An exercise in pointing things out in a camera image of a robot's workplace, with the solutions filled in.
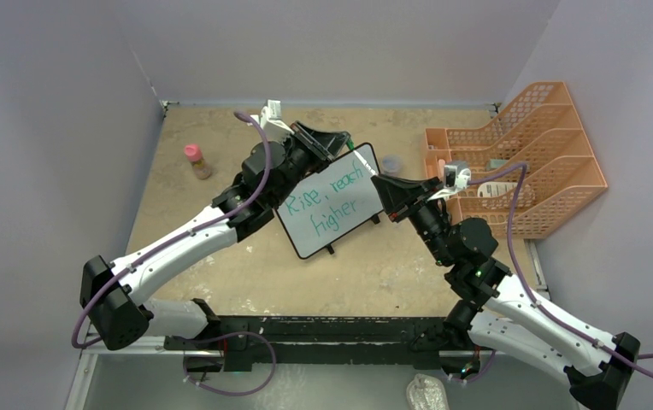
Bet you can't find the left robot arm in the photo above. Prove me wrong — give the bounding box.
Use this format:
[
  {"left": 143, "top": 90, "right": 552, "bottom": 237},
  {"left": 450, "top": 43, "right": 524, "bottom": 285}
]
[{"left": 76, "top": 114, "right": 351, "bottom": 350}]

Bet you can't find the green whiteboard marker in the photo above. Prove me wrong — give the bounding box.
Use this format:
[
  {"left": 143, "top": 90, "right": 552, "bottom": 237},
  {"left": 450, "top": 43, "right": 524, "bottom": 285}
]
[{"left": 350, "top": 147, "right": 379, "bottom": 176}]

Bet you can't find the aluminium frame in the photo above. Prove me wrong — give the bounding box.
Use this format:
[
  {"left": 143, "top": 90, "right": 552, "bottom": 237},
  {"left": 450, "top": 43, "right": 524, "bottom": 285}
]
[{"left": 64, "top": 240, "right": 551, "bottom": 410}]

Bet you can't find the pink cap bottle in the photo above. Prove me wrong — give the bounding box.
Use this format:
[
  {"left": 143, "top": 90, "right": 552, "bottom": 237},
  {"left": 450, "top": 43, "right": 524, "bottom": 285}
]
[{"left": 184, "top": 143, "right": 211, "bottom": 179}]

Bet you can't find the orange plastic file organizer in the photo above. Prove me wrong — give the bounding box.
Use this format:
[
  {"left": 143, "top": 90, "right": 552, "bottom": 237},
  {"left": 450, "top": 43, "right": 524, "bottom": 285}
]
[{"left": 421, "top": 81, "right": 608, "bottom": 239}]

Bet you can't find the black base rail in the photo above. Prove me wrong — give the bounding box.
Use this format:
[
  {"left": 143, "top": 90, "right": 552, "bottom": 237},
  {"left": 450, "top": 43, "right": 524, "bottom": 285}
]
[{"left": 162, "top": 314, "right": 500, "bottom": 375}]

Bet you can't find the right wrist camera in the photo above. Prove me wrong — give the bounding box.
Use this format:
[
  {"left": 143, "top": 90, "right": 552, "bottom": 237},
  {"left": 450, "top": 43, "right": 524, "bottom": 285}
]
[{"left": 428, "top": 160, "right": 472, "bottom": 201}]

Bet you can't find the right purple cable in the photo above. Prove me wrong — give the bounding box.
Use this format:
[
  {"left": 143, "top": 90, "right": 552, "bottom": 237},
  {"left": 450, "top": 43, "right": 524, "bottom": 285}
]
[{"left": 468, "top": 162, "right": 653, "bottom": 393}]

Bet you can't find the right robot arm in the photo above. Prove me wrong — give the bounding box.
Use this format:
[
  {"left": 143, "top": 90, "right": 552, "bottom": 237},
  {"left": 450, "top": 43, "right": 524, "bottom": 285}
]
[{"left": 371, "top": 174, "right": 640, "bottom": 409}]

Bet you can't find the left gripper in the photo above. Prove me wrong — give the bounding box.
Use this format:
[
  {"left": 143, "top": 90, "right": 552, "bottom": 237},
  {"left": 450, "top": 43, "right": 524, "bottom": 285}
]
[{"left": 269, "top": 121, "right": 348, "bottom": 207}]

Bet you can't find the white label card in organizer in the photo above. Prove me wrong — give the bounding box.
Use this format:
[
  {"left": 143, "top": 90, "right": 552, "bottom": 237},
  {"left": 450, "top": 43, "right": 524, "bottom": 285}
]
[{"left": 478, "top": 181, "right": 518, "bottom": 201}]

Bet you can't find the clear plastic bag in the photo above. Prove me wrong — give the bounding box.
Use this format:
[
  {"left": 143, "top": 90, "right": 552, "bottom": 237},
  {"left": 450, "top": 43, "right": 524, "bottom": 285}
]
[{"left": 406, "top": 373, "right": 450, "bottom": 410}]

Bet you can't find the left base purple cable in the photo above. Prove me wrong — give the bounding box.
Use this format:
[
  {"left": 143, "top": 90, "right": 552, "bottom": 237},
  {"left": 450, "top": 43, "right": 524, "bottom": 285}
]
[{"left": 181, "top": 331, "right": 278, "bottom": 397}]

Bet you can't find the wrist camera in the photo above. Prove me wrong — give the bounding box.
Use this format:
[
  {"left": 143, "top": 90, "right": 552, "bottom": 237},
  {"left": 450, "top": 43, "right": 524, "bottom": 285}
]
[
  {"left": 250, "top": 99, "right": 291, "bottom": 143},
  {"left": 428, "top": 160, "right": 472, "bottom": 201}
]

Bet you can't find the clear jar of paperclips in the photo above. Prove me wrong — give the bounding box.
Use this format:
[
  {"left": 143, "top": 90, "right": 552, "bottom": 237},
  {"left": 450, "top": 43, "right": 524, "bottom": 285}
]
[{"left": 381, "top": 155, "right": 403, "bottom": 176}]

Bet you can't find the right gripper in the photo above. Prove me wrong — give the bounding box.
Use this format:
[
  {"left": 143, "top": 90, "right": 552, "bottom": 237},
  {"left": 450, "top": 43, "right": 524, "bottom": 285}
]
[{"left": 372, "top": 174, "right": 454, "bottom": 266}]

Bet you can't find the small whiteboard black frame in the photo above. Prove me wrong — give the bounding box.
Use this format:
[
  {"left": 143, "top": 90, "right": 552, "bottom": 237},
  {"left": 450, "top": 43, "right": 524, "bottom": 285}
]
[{"left": 276, "top": 143, "right": 383, "bottom": 259}]

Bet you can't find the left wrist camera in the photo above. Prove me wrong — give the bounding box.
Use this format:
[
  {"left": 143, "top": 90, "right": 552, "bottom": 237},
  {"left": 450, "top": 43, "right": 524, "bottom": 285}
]
[{"left": 250, "top": 99, "right": 291, "bottom": 143}]

